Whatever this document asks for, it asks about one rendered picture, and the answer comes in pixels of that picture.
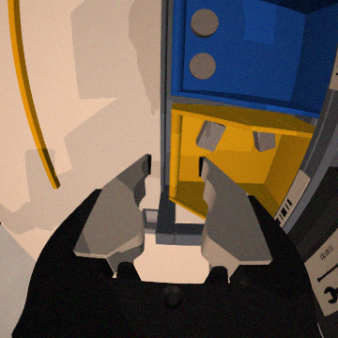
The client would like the yellow bar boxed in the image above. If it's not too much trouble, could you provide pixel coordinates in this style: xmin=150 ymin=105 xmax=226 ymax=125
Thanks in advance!
xmin=8 ymin=0 xmax=61 ymax=189

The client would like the blue open bin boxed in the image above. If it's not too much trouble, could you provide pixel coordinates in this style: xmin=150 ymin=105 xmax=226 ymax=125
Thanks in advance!
xmin=171 ymin=0 xmax=338 ymax=119

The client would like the yellow bin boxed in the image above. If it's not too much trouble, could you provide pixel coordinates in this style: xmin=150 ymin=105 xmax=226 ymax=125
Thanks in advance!
xmin=169 ymin=103 xmax=315 ymax=220

